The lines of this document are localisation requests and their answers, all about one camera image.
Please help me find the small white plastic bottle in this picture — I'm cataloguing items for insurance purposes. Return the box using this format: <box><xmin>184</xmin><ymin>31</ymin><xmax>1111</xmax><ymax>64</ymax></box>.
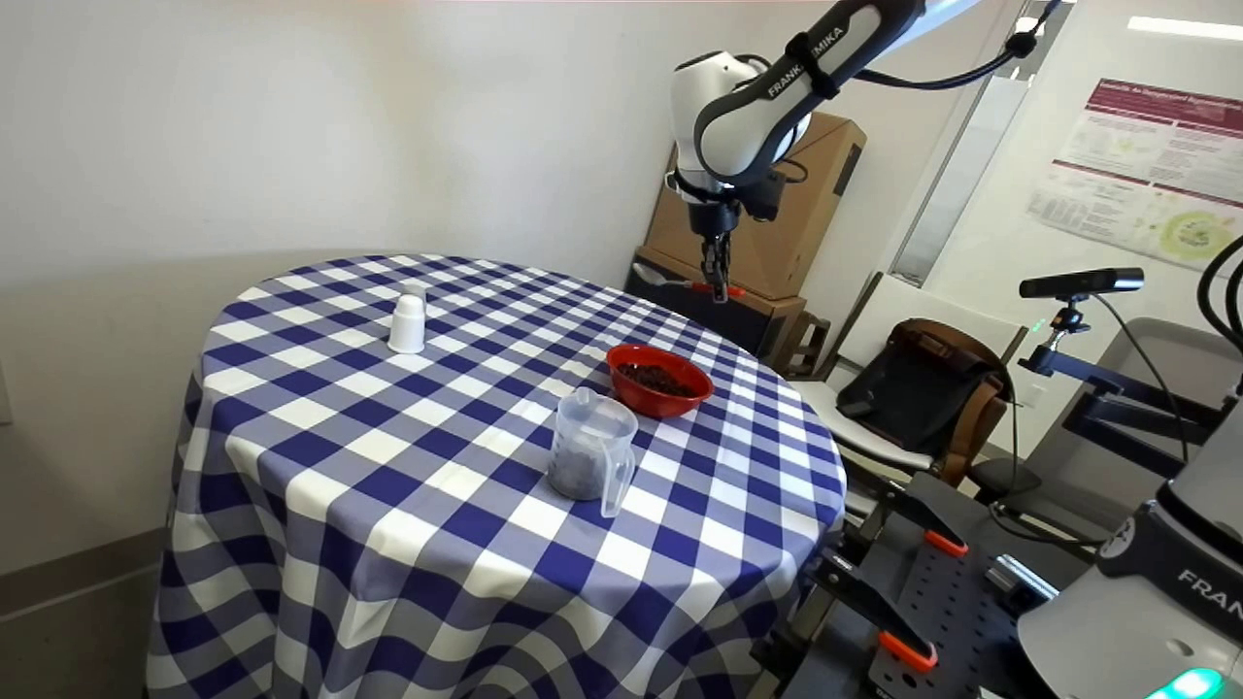
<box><xmin>390</xmin><ymin>294</ymin><xmax>427</xmax><ymax>353</ymax></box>

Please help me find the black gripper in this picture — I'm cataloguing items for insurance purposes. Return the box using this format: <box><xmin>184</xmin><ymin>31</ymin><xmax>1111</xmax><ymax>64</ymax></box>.
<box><xmin>689</xmin><ymin>199</ymin><xmax>738</xmax><ymax>294</ymax></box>

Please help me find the robot base unit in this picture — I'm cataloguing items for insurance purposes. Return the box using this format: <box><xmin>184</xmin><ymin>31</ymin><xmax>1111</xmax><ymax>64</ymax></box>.
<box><xmin>1016</xmin><ymin>408</ymin><xmax>1243</xmax><ymax>699</ymax></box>

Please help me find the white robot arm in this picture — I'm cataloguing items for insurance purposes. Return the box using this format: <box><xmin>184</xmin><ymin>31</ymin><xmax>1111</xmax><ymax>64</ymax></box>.
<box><xmin>666</xmin><ymin>0</ymin><xmax>1059</xmax><ymax>300</ymax></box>

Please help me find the brown cardboard box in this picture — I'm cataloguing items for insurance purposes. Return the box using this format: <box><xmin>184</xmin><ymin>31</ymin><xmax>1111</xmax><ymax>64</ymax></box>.
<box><xmin>636</xmin><ymin>113</ymin><xmax>865</xmax><ymax>300</ymax></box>

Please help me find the wall poster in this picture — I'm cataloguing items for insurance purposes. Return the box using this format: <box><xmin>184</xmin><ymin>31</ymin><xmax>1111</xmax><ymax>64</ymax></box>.
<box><xmin>1031</xmin><ymin>76</ymin><xmax>1243</xmax><ymax>268</ymax></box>

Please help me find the black orange clamp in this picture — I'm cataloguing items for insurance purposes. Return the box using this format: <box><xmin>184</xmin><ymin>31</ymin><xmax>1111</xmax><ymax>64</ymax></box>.
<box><xmin>827</xmin><ymin>557</ymin><xmax>939</xmax><ymax>677</ymax></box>

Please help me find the clear plastic measuring cup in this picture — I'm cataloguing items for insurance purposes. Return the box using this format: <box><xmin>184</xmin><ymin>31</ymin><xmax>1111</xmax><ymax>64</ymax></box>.
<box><xmin>549</xmin><ymin>388</ymin><xmax>636</xmax><ymax>500</ymax></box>

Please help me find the black brown bag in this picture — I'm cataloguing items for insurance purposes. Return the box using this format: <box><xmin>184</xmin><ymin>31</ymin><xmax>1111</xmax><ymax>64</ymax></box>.
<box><xmin>835</xmin><ymin>317</ymin><xmax>1014</xmax><ymax>454</ymax></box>

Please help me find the black camera on stand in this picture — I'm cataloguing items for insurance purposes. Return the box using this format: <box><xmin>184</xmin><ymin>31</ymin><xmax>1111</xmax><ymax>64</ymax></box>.
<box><xmin>1016</xmin><ymin>268</ymin><xmax>1146</xmax><ymax>300</ymax></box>

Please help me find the blue white checkered tablecloth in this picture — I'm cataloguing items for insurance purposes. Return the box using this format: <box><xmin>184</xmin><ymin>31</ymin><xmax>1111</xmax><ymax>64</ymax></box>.
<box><xmin>145</xmin><ymin>255</ymin><xmax>848</xmax><ymax>699</ymax></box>

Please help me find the red plastic bowl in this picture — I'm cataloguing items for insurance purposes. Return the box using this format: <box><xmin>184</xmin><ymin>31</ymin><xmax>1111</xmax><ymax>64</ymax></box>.
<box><xmin>606</xmin><ymin>343</ymin><xmax>716</xmax><ymax>418</ymax></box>

